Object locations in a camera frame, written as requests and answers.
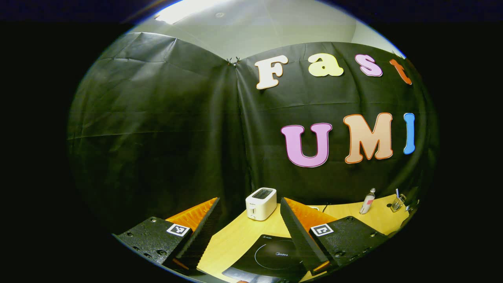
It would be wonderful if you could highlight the white toaster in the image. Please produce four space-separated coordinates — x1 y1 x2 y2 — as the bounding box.
246 187 277 221

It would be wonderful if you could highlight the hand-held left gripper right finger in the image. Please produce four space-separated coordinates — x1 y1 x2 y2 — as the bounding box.
280 198 390 276

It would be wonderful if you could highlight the wire mesh holder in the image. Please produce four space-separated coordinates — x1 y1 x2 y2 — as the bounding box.
391 194 406 213

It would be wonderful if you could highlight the black induction cooktop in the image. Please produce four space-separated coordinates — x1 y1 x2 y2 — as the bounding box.
222 235 309 283

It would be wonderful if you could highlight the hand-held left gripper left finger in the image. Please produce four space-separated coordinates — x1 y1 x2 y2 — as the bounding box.
112 197 223 276

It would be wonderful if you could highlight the clear bottle with pink label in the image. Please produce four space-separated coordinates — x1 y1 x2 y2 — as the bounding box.
359 188 376 215

